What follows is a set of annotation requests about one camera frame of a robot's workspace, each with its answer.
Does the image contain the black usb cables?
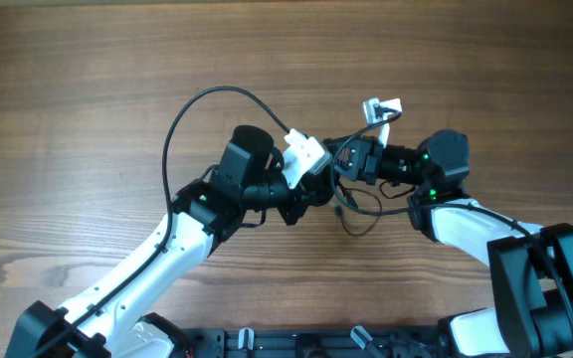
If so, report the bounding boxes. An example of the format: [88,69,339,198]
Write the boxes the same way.
[328,173,385,238]

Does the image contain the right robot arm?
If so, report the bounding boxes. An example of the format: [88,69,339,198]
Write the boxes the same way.
[323,129,573,357]

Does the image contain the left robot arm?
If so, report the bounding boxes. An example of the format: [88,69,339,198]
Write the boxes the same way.
[5,125,331,357]

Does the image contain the right camera black cable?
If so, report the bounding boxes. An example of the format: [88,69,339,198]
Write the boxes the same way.
[329,103,573,358]

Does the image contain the camera black cable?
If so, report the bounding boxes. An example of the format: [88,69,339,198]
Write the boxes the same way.
[27,86,292,358]
[329,103,573,358]

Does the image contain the left camera black cable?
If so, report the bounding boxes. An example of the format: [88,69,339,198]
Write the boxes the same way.
[27,86,292,358]

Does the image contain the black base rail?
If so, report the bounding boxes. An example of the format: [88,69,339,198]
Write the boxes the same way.
[182,326,450,358]

